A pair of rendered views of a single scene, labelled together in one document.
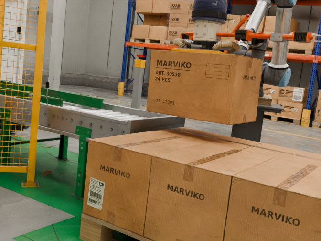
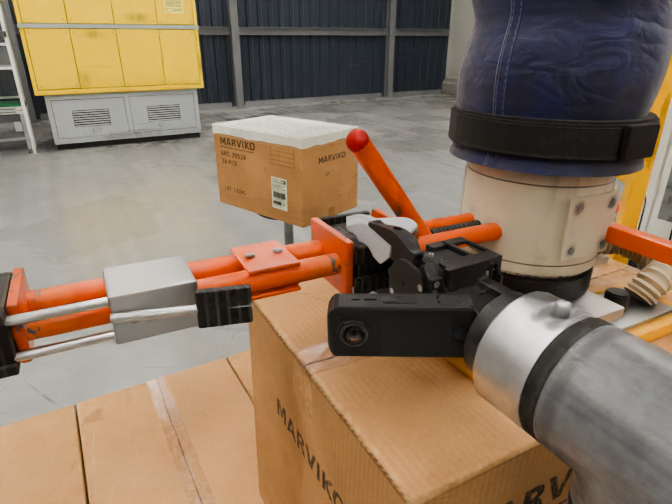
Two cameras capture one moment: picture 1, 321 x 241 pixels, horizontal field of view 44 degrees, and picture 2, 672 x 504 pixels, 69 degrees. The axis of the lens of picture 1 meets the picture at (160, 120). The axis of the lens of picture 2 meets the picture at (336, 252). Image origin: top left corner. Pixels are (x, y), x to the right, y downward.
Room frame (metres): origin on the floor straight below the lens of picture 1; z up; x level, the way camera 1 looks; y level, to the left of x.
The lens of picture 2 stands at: (2.66, -0.87, 1.40)
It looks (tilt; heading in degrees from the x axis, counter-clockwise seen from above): 24 degrees down; 118
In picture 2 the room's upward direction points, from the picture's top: straight up
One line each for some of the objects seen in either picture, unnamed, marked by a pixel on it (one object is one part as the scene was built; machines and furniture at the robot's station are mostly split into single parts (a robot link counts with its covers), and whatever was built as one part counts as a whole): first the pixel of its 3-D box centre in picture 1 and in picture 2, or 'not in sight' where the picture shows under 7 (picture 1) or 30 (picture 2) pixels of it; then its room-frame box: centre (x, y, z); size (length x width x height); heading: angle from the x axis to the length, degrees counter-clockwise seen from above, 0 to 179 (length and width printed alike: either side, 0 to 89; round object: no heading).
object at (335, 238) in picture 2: (243, 35); (362, 249); (2.46, -0.44, 1.20); 0.10 x 0.08 x 0.06; 146
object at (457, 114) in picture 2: (209, 16); (547, 125); (2.60, -0.23, 1.31); 0.23 x 0.23 x 0.04
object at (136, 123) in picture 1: (159, 121); not in sight; (2.74, 0.01, 0.58); 0.70 x 0.03 x 0.06; 148
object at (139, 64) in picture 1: (134, 116); not in sight; (3.47, 0.23, 0.50); 0.07 x 0.07 x 1.00; 58
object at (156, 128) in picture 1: (157, 136); not in sight; (2.74, 0.01, 0.47); 0.70 x 0.03 x 0.15; 148
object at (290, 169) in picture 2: not in sight; (286, 166); (1.31, 1.12, 0.82); 0.60 x 0.40 x 0.40; 168
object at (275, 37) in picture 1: (278, 37); (151, 296); (2.34, -0.62, 1.20); 0.07 x 0.07 x 0.04; 56
